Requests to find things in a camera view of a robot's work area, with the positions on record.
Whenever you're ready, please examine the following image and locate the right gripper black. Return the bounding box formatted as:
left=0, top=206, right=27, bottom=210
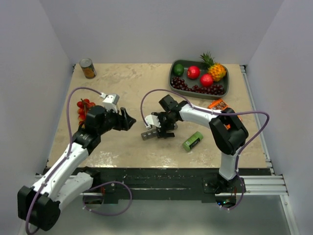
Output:
left=155, top=112, right=178, bottom=138

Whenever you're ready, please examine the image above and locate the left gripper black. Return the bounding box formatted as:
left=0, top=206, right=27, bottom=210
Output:
left=98, top=106, right=136, bottom=135

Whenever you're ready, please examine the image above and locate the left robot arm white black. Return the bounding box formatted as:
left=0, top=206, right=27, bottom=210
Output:
left=17, top=105, right=136, bottom=231

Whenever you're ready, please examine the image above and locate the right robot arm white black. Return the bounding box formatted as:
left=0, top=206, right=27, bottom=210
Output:
left=144, top=95, right=248, bottom=194

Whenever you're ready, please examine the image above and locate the green cylindrical bottle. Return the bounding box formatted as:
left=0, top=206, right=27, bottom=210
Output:
left=182, top=131, right=203, bottom=152

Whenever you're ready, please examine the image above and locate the red cherry tomato bunch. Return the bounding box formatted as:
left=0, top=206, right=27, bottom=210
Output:
left=76, top=99, right=95, bottom=125

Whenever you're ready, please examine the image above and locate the dark red grape bunch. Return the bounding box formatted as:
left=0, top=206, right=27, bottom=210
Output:
left=169, top=76, right=228, bottom=97

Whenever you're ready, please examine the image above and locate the dark green tray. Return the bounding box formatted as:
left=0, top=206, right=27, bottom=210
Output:
left=168, top=59, right=230, bottom=100

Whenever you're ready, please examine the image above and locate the orange snack packet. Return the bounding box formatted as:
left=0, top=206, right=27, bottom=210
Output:
left=207, top=98, right=243, bottom=130

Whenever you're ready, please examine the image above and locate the green lime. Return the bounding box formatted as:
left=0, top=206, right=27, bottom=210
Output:
left=173, top=64, right=184, bottom=76

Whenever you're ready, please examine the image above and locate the red apple left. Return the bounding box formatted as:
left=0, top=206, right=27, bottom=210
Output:
left=187, top=66, right=201, bottom=80

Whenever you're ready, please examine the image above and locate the red apple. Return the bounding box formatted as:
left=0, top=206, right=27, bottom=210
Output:
left=187, top=66, right=201, bottom=80
left=200, top=73, right=214, bottom=87

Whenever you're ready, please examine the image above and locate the red apple right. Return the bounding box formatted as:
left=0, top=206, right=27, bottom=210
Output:
left=200, top=73, right=214, bottom=87

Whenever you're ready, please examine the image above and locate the tin can orange label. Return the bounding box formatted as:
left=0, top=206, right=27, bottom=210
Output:
left=79, top=58, right=96, bottom=79

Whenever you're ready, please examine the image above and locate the small pineapple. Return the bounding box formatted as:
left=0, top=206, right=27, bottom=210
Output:
left=200, top=52, right=226, bottom=82

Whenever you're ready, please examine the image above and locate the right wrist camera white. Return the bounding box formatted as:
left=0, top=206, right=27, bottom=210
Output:
left=144, top=115, right=161, bottom=129

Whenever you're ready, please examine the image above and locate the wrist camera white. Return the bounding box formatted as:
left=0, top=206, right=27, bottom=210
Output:
left=100, top=93, right=120, bottom=113
left=144, top=115, right=161, bottom=129

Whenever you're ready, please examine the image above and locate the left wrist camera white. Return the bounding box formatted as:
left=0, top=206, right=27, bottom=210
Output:
left=100, top=93, right=120, bottom=113

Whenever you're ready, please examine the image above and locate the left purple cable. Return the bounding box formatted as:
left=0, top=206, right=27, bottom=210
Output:
left=25, top=87, right=102, bottom=235

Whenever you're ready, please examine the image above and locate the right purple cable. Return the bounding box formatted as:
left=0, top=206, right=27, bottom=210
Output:
left=140, top=89, right=270, bottom=211

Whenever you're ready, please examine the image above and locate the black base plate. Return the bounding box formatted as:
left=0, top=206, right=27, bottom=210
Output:
left=68, top=167, right=270, bottom=204

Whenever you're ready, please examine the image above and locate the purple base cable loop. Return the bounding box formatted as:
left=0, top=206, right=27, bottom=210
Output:
left=82, top=181, right=134, bottom=216

